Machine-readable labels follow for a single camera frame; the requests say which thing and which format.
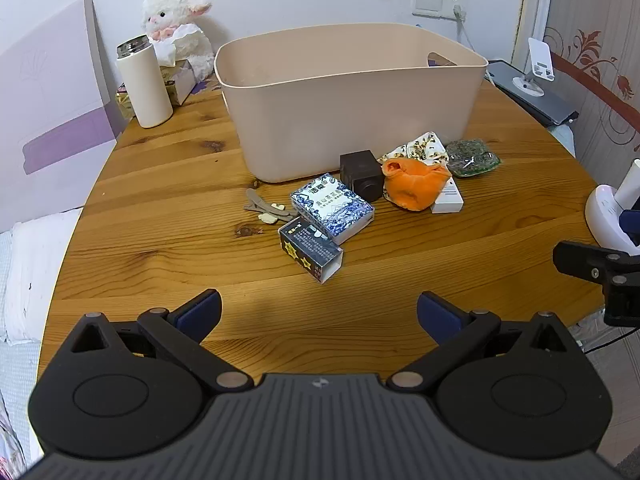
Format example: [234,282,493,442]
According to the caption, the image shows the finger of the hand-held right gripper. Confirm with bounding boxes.
[552,241,640,328]

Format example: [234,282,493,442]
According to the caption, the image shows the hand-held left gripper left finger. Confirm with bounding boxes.
[67,288,254,393]

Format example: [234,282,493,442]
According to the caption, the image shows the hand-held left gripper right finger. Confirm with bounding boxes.
[387,291,576,391]

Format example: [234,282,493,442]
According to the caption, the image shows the white round-base appliance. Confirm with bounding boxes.
[585,159,640,256]

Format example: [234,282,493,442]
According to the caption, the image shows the small white box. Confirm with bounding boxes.
[431,177,464,214]

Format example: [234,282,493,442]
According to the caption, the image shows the grey hair clip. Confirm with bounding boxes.
[243,188,298,224]

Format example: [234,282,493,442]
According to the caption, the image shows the black sliding box, yellow stars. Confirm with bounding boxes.
[278,217,344,285]

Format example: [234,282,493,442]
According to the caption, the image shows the orange cloth pouch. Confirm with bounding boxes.
[382,157,453,211]

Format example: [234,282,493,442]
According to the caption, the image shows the green clear packet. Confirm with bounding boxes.
[445,138,502,179]

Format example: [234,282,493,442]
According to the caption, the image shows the blue and white patterned box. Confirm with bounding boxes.
[290,174,375,244]

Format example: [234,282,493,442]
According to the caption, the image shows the grey laptop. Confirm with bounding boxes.
[486,60,581,127]

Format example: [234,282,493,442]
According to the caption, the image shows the black cube box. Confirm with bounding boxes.
[340,149,386,203]

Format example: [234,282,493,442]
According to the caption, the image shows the white floral patterned cloth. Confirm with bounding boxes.
[378,131,449,166]

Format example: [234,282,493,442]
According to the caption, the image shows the white pillow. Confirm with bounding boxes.
[0,207,83,346]

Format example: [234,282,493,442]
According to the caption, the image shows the floral patterned panel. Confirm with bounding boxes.
[542,0,640,201]

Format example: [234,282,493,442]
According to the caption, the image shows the light blue bedsheet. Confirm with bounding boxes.
[0,232,48,461]

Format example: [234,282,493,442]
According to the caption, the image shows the white phone stand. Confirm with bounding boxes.
[512,37,557,97]

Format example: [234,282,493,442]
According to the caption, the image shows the gold patterned packet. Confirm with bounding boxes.
[116,85,136,121]

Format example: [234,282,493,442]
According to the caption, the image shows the beige plastic storage bin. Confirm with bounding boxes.
[214,22,489,184]

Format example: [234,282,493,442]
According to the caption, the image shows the white thermos bottle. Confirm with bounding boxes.
[116,35,174,129]

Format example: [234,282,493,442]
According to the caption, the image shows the patterned tissue box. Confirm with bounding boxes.
[159,58,197,106]

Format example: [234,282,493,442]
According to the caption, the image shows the white and purple board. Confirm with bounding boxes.
[0,0,126,233]

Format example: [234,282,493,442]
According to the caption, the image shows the white plush sheep toy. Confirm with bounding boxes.
[141,0,216,81]

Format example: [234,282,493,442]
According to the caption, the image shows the white plug with cable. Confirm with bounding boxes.
[452,5,474,52]

